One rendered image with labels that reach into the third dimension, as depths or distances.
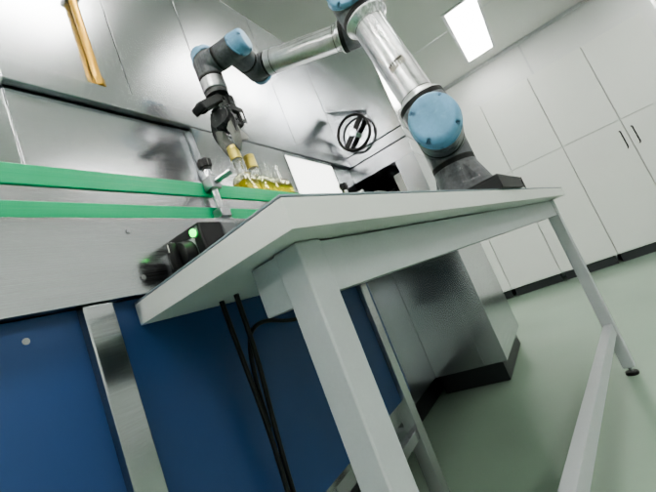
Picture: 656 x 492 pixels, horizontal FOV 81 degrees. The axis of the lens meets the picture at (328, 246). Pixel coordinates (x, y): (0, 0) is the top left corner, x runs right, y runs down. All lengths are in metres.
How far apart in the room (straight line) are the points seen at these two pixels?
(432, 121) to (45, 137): 0.86
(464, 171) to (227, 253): 0.75
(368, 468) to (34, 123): 0.96
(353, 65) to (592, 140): 3.04
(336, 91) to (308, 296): 2.07
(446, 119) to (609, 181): 3.92
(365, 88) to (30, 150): 1.70
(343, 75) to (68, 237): 2.00
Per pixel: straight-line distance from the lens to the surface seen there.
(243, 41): 1.30
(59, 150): 1.08
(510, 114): 4.91
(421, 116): 0.95
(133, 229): 0.66
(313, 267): 0.40
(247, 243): 0.39
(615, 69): 4.99
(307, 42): 1.33
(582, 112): 4.88
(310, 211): 0.37
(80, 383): 0.58
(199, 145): 1.32
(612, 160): 4.81
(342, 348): 0.40
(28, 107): 1.12
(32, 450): 0.56
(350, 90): 2.36
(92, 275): 0.60
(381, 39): 1.08
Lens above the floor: 0.64
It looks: 9 degrees up
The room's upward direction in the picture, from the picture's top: 22 degrees counter-clockwise
